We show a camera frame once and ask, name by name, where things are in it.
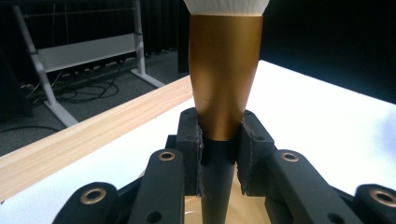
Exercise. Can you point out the power strip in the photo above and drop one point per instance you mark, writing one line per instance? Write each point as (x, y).
(90, 70)

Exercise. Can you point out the makeup brush with copper ferrule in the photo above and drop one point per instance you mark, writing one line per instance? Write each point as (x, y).
(224, 77)

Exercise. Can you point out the white metal stand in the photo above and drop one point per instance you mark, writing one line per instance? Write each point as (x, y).
(84, 51)

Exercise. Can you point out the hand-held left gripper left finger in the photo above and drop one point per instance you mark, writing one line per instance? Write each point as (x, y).
(187, 149)

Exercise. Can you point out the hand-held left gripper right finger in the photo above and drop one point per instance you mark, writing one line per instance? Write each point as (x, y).
(253, 149)

